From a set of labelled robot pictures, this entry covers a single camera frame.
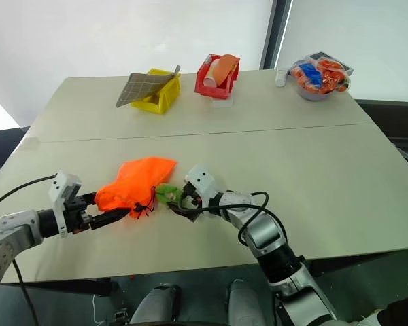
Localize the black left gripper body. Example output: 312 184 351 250
63 194 93 236

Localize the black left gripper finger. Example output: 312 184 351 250
88 207 129 231
75 191 99 206

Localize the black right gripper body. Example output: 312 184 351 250
181 181 207 219

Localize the small green object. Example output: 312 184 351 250
155 183 185 206

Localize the orange drawstring pouch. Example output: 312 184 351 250
95 156 178 220

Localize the grey grid-patterned pouch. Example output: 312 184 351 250
115 65 182 109

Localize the yellow plastic bin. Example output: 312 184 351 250
130 67 182 115

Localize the white block under red bin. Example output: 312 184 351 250
211 94 235 109

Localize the grey left robot leg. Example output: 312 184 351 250
129 284 183 326

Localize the grey robot leg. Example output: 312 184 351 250
226 278 270 326
129 284 183 326

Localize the red plastic bin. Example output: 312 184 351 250
194 53 242 101

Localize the grey right robot leg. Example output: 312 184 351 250
226 278 270 326

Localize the small white bottle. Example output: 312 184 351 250
275 67 290 88

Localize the grey bowl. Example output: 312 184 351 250
294 79 338 103

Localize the clear bag of orange and blue items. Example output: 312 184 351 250
289 56 352 96

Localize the dark furniture beside table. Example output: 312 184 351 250
354 98 408 177

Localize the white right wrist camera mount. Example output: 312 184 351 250
184 164 222 218

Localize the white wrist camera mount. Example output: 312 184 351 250
48 172 83 238
184 164 222 218

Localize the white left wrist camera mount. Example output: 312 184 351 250
48 172 83 238

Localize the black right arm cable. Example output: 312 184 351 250
199 191 288 247

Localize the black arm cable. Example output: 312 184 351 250
0 174 58 215
199 191 288 247
12 259 41 326

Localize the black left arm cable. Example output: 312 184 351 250
0 174 58 215
12 259 41 326

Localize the dark table frame bar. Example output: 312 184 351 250
18 277 114 297

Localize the dark window frame post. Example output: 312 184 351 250
259 0 294 71

